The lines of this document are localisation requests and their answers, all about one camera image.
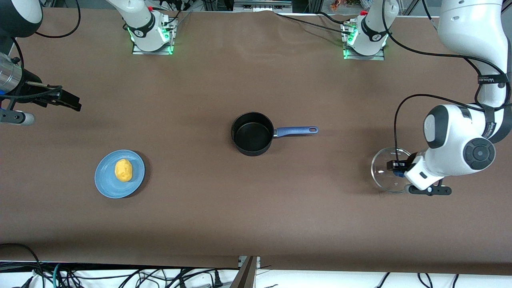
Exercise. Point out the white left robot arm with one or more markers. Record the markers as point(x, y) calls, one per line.
point(472, 24)

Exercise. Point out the blue round plate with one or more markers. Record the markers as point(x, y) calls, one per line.
point(108, 180)

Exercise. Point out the brown table cover sheet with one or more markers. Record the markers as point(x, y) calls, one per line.
point(256, 208)

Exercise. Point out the glass lid with blue knob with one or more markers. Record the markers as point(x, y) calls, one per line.
point(384, 176)

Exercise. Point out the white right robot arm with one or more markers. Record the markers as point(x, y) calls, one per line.
point(140, 20)

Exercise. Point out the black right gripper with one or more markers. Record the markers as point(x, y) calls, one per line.
point(32, 90)

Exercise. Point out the aluminium frame post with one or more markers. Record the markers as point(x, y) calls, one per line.
point(246, 274)

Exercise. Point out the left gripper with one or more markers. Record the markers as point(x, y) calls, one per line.
point(401, 165)

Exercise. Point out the yellow potato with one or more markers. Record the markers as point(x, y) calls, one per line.
point(124, 170)

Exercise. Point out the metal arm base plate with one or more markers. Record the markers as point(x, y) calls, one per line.
point(168, 38)
point(376, 56)

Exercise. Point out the grey metal box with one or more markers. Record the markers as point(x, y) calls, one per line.
point(262, 4)

